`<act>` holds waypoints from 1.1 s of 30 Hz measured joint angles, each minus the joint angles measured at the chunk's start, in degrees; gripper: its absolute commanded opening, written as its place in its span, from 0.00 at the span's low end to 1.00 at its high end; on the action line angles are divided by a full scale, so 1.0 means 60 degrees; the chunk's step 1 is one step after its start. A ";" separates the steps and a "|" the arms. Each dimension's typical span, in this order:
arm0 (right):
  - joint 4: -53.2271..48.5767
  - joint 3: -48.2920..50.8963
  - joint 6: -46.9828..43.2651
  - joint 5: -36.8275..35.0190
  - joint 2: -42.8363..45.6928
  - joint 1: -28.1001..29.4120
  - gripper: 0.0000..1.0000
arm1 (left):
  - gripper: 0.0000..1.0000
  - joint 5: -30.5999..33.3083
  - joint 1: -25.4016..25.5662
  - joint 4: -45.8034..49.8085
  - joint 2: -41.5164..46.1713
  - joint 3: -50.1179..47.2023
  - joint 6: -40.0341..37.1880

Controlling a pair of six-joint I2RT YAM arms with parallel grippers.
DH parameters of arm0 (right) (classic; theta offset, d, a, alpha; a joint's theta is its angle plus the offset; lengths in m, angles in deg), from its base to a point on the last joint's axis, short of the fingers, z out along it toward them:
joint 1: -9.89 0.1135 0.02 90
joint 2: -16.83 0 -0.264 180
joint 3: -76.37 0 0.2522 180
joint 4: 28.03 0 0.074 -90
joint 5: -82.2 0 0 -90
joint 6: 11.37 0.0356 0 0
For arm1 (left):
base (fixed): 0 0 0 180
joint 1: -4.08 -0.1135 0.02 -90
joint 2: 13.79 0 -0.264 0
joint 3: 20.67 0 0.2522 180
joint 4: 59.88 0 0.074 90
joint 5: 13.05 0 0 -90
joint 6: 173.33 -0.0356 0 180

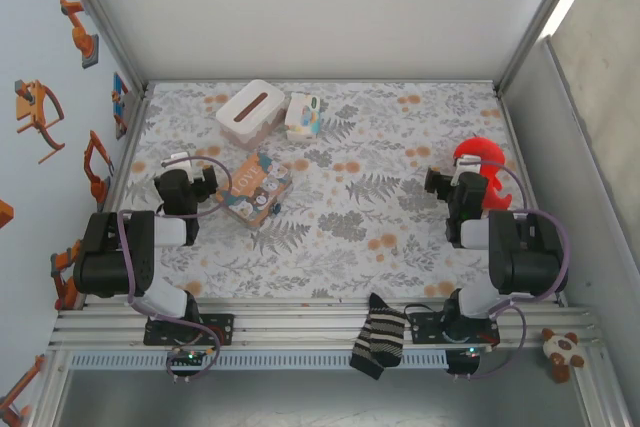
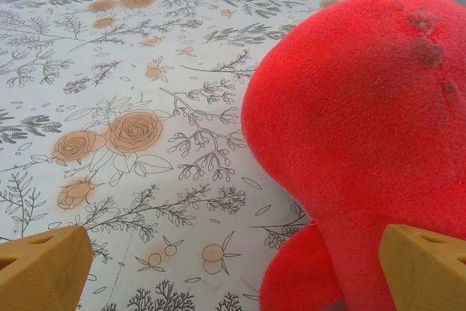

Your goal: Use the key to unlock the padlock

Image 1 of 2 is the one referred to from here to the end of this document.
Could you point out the blue orange wall sticker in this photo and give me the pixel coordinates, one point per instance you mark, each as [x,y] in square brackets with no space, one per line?
[119,97]

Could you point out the orange block wall sticker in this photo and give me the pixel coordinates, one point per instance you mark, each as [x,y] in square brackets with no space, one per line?
[5,214]

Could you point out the black white striped sock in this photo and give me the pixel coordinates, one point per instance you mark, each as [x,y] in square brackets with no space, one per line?
[380,337]

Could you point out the small circuit board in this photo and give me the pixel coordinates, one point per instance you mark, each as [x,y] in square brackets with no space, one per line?
[470,351]
[190,356]

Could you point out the red plush toy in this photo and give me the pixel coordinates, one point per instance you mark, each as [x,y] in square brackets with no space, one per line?
[480,152]

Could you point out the aluminium rail beam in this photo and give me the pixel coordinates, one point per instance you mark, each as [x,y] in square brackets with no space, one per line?
[300,327]

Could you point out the aluminium frame post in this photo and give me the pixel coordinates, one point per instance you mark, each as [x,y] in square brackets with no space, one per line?
[102,17]
[535,17]

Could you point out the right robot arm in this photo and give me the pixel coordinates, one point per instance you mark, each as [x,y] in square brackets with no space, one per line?
[525,257]

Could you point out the bear print tin box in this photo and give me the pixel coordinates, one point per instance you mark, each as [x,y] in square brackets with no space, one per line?
[252,192]

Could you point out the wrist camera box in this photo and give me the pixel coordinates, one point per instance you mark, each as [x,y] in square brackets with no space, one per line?
[177,161]
[467,163]

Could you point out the floral tablecloth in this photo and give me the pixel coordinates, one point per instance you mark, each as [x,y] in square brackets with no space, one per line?
[350,227]

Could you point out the aluminium side rail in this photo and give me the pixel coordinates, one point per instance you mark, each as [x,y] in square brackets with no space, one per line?
[120,177]
[507,117]

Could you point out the small brown white plush bear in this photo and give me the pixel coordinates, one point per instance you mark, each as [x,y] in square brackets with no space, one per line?
[560,349]

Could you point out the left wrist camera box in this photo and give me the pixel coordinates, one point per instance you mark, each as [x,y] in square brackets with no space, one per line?
[177,161]

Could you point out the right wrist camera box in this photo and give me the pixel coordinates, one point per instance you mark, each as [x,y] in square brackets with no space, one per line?
[467,163]

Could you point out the orange claw gripper sticker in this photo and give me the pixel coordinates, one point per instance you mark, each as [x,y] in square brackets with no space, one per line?
[30,109]

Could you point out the printed tissue pack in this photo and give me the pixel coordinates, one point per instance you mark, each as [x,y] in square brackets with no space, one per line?
[302,119]

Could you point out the white tissue box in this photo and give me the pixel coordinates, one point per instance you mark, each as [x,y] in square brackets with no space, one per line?
[250,107]

